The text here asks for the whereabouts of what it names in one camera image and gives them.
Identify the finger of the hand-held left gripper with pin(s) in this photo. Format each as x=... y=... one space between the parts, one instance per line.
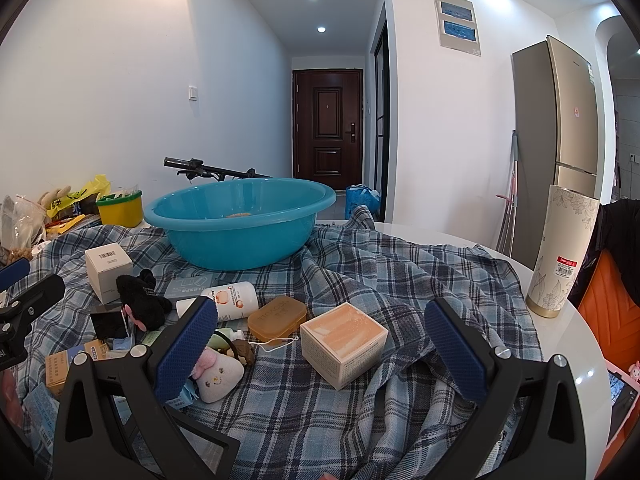
x=14 y=272
x=37 y=292

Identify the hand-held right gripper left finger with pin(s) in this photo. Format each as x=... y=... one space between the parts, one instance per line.
x=185 y=350

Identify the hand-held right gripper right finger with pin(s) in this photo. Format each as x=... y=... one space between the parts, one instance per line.
x=455 y=350

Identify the orange blue small box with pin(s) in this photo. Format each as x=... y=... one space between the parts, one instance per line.
x=60 y=372

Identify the white lotion bottle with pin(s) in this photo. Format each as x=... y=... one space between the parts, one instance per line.
x=235 y=300

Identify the white barcode box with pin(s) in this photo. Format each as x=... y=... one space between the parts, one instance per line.
x=107 y=275

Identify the blue plastic basin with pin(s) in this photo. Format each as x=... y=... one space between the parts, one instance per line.
x=235 y=245

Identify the white round desktop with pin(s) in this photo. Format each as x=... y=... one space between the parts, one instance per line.
x=565 y=360

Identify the white pink plush toy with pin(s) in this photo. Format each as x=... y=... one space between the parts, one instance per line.
x=220 y=377

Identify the clear bag of nuts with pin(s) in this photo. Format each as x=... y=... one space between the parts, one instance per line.
x=20 y=225

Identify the grey flat box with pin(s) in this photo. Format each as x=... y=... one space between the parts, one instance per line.
x=187 y=285

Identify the black plush toy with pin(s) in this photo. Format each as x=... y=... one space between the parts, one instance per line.
x=142 y=300

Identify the orange snack packet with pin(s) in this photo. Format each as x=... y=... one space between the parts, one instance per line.
x=65 y=227

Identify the light blue mask pack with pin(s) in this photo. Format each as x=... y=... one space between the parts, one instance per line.
x=42 y=410

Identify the black small box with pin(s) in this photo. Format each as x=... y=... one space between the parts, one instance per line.
x=107 y=324

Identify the beige plush rabbit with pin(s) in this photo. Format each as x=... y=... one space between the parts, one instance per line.
x=52 y=197

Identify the amber plastic case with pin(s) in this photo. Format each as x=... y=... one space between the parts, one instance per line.
x=275 y=317

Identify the yellow plastic bag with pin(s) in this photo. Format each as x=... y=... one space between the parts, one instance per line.
x=85 y=192

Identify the peach cube box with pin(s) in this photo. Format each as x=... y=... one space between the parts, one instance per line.
x=345 y=345

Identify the blue plaid cloth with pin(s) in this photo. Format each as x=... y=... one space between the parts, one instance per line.
x=350 y=310

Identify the yellow container green lid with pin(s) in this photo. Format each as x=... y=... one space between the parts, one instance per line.
x=120 y=215

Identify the floral white thermos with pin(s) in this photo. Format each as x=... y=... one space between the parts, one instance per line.
x=560 y=250

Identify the orange chair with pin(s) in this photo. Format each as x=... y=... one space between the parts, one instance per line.
x=615 y=300

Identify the white box pink figure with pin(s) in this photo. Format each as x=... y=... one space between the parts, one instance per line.
x=620 y=400

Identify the blue bag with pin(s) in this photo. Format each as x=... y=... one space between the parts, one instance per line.
x=357 y=200

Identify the black jacket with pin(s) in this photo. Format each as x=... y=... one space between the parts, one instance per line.
x=620 y=230

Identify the gold refrigerator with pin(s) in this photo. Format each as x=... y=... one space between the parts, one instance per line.
x=545 y=135

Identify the black framed glass door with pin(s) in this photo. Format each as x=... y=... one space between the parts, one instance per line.
x=382 y=110

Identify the brown entrance door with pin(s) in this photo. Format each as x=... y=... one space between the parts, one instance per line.
x=327 y=125

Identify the white light switch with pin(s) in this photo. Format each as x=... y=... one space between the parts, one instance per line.
x=193 y=92

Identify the grey wall panel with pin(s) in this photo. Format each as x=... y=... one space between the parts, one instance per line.
x=440 y=40

